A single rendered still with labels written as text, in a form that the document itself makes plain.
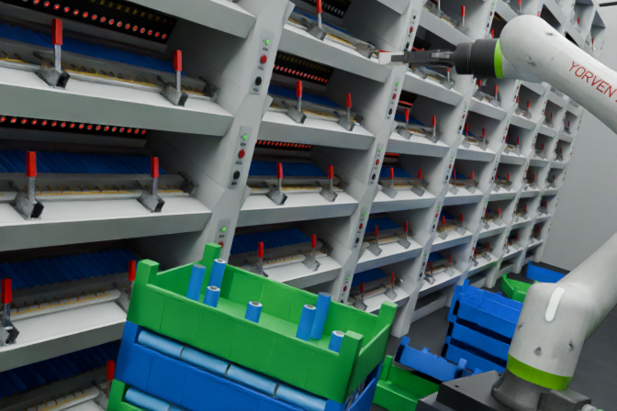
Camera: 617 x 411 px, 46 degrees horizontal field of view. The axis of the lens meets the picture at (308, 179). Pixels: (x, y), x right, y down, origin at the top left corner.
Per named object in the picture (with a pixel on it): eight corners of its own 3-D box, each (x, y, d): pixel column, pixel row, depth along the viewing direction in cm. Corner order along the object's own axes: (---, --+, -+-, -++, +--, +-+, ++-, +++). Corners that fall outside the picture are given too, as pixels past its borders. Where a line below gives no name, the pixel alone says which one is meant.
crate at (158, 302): (384, 357, 102) (398, 304, 101) (342, 405, 83) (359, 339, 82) (199, 291, 111) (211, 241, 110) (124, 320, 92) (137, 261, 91)
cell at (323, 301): (329, 297, 100) (318, 341, 100) (333, 294, 101) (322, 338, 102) (317, 294, 100) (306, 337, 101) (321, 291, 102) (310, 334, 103)
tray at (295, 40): (385, 83, 198) (403, 52, 195) (271, 47, 144) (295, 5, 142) (330, 47, 206) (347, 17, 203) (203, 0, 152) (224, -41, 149)
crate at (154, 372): (370, 409, 103) (384, 357, 102) (325, 469, 84) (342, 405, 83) (188, 339, 112) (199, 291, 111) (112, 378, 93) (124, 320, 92)
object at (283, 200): (351, 216, 202) (376, 174, 199) (229, 227, 149) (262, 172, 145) (298, 174, 210) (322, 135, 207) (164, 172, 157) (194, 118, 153)
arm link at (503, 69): (563, 88, 165) (567, 41, 166) (555, 73, 154) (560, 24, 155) (501, 87, 172) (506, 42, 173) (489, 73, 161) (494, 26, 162)
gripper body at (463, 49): (468, 72, 167) (430, 72, 171) (477, 76, 174) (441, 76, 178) (470, 39, 166) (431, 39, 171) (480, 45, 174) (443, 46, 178)
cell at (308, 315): (307, 352, 95) (319, 305, 95) (302, 356, 94) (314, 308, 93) (295, 348, 96) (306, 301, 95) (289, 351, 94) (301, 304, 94)
